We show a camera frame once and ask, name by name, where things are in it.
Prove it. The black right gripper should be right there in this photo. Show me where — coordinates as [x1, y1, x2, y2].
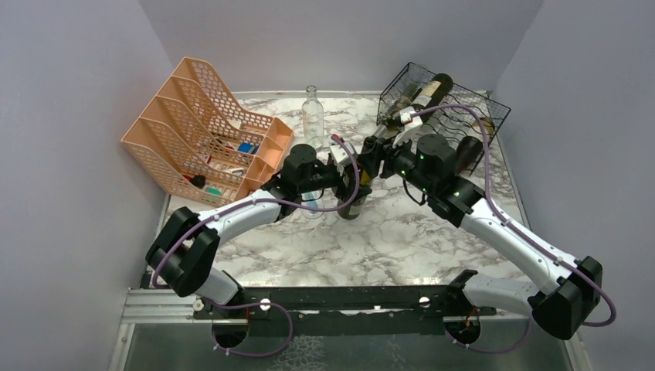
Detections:
[357, 129, 436, 195]

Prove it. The green bottle silver cap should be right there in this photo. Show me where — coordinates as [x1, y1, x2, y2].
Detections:
[373, 83, 420, 139]

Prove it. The clear glass bottle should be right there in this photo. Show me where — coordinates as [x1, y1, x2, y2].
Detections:
[301, 85, 324, 149]

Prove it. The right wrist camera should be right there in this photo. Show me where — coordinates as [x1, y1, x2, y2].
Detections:
[392, 106, 423, 148]

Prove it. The green bottle brown label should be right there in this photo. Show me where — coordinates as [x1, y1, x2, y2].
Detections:
[336, 169, 372, 220]

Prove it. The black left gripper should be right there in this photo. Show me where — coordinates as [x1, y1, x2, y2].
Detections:
[298, 161, 372, 204]

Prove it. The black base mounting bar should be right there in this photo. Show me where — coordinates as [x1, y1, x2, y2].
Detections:
[193, 284, 496, 337]

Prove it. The amber bottle gold cap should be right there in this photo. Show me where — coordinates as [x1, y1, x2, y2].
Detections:
[455, 117, 496, 174]

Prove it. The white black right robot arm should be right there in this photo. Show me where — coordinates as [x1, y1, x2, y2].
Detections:
[358, 134, 602, 340]

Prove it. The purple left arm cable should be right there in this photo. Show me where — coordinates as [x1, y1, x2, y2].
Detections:
[149, 134, 361, 359]

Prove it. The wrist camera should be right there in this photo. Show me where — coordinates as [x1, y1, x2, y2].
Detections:
[327, 134, 356, 168]
[392, 106, 423, 148]

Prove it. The peach plastic desk organizer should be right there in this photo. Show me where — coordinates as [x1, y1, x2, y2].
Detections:
[121, 57, 294, 207]

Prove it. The black wire wine rack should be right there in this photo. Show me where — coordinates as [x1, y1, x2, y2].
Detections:
[376, 62, 511, 175]

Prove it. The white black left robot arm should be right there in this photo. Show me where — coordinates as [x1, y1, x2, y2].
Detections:
[145, 135, 361, 318]

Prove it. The green bottle black cap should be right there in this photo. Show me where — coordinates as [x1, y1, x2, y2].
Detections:
[410, 73, 454, 111]

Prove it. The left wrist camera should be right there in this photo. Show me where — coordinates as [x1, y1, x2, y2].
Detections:
[327, 134, 356, 168]

